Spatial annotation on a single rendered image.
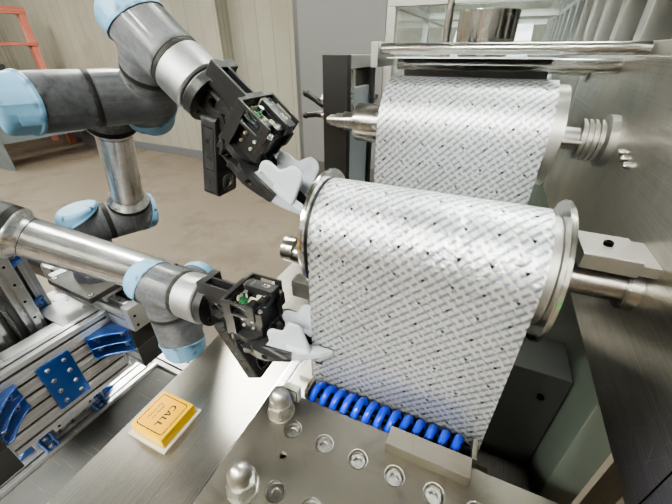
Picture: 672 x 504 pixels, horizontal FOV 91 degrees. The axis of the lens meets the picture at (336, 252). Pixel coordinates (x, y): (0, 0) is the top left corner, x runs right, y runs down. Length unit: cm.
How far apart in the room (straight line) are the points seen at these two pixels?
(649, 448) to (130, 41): 64
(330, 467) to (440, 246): 29
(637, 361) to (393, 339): 22
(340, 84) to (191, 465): 68
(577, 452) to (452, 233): 31
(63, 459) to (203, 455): 108
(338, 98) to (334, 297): 40
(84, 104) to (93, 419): 136
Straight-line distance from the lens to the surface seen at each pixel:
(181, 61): 49
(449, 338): 39
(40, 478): 169
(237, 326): 49
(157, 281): 58
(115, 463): 70
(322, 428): 48
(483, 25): 100
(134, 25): 53
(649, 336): 39
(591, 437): 50
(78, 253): 76
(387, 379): 46
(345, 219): 36
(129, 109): 59
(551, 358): 54
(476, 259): 34
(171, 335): 64
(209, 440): 66
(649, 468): 37
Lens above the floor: 144
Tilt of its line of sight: 31 degrees down
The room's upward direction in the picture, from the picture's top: straight up
